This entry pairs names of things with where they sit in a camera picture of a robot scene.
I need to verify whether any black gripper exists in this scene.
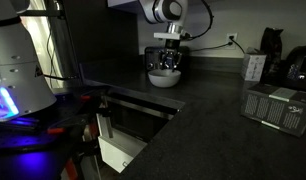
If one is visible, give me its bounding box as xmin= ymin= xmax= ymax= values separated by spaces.
xmin=161 ymin=39 xmax=183 ymax=73

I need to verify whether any white bowl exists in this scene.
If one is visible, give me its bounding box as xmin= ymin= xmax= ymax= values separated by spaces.
xmin=147 ymin=68 xmax=182 ymax=89

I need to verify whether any silver four-slot toaster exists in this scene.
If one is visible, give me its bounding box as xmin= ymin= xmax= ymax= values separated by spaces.
xmin=144 ymin=45 xmax=191 ymax=72

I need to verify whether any white carton box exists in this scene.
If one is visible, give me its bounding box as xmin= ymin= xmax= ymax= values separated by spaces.
xmin=240 ymin=47 xmax=268 ymax=83

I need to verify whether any black bag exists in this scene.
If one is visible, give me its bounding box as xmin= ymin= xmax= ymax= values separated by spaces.
xmin=260 ymin=27 xmax=285 ymax=83

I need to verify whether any printed cardboard box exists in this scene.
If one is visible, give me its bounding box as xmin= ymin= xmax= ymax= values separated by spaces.
xmin=240 ymin=83 xmax=306 ymax=138

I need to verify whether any black countertop appliance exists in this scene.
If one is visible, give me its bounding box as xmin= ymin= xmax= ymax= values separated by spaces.
xmin=282 ymin=44 xmax=306 ymax=93

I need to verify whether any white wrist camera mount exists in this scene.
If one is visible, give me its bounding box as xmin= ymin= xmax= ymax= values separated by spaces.
xmin=153 ymin=30 xmax=191 ymax=42

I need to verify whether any black toaster power cable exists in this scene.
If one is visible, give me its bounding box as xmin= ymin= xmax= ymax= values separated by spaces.
xmin=188 ymin=41 xmax=234 ymax=53

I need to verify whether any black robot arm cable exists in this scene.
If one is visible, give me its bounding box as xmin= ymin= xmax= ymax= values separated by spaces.
xmin=183 ymin=0 xmax=215 ymax=42

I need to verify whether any white wall outlet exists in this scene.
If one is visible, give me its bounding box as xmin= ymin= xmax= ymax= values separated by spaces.
xmin=225 ymin=32 xmax=239 ymax=51

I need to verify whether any black appliance power cable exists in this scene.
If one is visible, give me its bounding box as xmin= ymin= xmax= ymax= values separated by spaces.
xmin=230 ymin=35 xmax=247 ymax=55

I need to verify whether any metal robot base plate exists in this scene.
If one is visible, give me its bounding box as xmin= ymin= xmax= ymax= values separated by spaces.
xmin=0 ymin=114 xmax=94 ymax=180

